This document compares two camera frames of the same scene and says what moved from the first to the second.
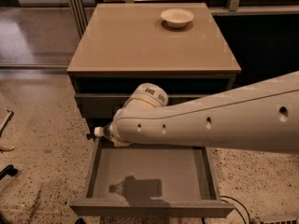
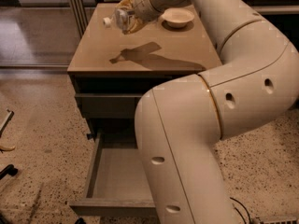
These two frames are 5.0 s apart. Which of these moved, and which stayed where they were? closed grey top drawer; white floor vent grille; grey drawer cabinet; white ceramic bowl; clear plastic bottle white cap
Moved: clear plastic bottle white cap
Stayed: closed grey top drawer; white ceramic bowl; grey drawer cabinet; white floor vent grille
